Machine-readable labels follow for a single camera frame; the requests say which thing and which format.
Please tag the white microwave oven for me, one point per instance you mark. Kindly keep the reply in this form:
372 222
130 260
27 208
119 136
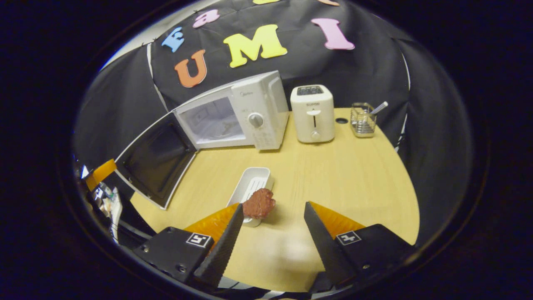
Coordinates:
262 104

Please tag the white rectangular tray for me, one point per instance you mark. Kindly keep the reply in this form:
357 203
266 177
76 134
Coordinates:
254 178

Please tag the black table grommet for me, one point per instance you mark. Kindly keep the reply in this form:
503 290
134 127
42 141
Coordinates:
341 121

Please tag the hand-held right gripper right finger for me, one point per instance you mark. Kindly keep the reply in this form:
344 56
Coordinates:
329 254

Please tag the white toaster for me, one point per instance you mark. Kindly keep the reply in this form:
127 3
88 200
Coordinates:
312 125

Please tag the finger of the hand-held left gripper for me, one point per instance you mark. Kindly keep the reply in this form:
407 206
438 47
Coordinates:
102 173

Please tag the brown meat piece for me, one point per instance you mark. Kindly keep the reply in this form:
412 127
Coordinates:
258 203

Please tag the white spoon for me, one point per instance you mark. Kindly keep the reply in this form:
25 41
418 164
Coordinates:
379 108

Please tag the black backdrop cloth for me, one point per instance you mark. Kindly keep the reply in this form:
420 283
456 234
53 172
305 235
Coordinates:
366 71

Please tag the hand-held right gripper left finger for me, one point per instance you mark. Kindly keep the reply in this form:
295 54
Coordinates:
222 254

